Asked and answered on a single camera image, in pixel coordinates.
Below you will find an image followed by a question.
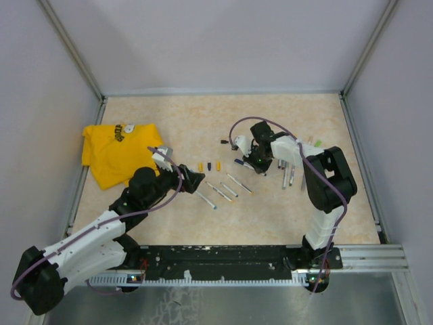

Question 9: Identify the purple grey marker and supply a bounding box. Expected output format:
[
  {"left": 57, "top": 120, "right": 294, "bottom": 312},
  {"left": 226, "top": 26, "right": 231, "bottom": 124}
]
[{"left": 301, "top": 175, "right": 306, "bottom": 192}]

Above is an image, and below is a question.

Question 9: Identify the dark blue capped marker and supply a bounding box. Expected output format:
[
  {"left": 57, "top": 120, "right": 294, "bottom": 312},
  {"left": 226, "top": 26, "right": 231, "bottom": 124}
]
[{"left": 234, "top": 159, "right": 267, "bottom": 177}]

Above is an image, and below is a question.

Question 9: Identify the right corner aluminium post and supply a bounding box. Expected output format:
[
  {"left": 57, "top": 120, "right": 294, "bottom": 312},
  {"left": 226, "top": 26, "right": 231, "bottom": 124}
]
[{"left": 341, "top": 0, "right": 398, "bottom": 99}]

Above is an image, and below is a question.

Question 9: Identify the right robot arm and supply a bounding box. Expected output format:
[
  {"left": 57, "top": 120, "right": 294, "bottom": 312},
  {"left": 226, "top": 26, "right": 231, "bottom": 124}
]
[{"left": 233, "top": 121, "right": 357, "bottom": 268}]

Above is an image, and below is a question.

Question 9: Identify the left corner aluminium post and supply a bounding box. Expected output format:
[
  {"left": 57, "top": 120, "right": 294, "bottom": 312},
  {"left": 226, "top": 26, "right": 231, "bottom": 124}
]
[{"left": 36, "top": 0, "right": 105, "bottom": 102}]

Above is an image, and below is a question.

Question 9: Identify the yellow t-shirt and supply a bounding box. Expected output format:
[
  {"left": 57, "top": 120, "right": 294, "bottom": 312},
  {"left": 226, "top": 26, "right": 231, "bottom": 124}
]
[{"left": 82, "top": 124, "right": 163, "bottom": 190}]

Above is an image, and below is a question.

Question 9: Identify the dark green capped marker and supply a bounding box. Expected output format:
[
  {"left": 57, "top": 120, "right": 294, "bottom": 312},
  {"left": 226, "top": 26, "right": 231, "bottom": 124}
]
[{"left": 289, "top": 165, "right": 296, "bottom": 186}]

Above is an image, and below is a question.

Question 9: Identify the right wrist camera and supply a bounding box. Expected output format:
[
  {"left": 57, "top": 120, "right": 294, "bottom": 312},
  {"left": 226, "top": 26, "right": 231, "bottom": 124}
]
[{"left": 231, "top": 135, "right": 253, "bottom": 157}]

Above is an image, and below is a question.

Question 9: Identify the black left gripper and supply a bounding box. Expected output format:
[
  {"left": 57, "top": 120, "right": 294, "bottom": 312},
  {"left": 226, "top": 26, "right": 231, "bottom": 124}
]
[{"left": 144, "top": 160, "right": 204, "bottom": 208}]

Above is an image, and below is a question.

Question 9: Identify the blue eraser-cap white marker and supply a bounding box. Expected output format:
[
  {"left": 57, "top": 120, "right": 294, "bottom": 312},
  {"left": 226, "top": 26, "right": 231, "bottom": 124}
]
[{"left": 220, "top": 182, "right": 238, "bottom": 197}]

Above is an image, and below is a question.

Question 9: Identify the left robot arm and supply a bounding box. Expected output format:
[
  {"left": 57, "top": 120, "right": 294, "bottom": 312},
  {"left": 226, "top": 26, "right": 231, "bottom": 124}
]
[{"left": 10, "top": 165, "right": 205, "bottom": 316}]

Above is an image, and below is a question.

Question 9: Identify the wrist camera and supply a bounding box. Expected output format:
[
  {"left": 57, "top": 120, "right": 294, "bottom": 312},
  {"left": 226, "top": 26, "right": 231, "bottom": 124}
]
[
  {"left": 152, "top": 146, "right": 173, "bottom": 172},
  {"left": 231, "top": 135, "right": 253, "bottom": 157}
]

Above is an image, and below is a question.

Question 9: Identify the corner aluminium post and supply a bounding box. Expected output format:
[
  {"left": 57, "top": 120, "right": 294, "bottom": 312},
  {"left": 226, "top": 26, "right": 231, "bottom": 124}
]
[
  {"left": 341, "top": 0, "right": 398, "bottom": 99},
  {"left": 36, "top": 0, "right": 105, "bottom": 102}
]

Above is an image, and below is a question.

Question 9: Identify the white cable duct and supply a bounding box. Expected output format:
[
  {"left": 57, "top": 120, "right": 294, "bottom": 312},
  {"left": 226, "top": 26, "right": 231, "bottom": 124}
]
[{"left": 87, "top": 273, "right": 319, "bottom": 287}]

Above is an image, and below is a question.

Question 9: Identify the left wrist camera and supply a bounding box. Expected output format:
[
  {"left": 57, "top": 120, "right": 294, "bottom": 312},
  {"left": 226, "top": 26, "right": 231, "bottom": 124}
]
[{"left": 152, "top": 146, "right": 173, "bottom": 172}]

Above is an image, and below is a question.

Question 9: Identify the yellow capped clear pen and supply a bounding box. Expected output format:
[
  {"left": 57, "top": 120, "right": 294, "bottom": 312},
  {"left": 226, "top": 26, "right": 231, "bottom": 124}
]
[{"left": 226, "top": 173, "right": 253, "bottom": 195}]

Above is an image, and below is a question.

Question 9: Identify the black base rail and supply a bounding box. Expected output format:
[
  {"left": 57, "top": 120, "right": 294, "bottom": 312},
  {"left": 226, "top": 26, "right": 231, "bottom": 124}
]
[{"left": 101, "top": 243, "right": 342, "bottom": 282}]

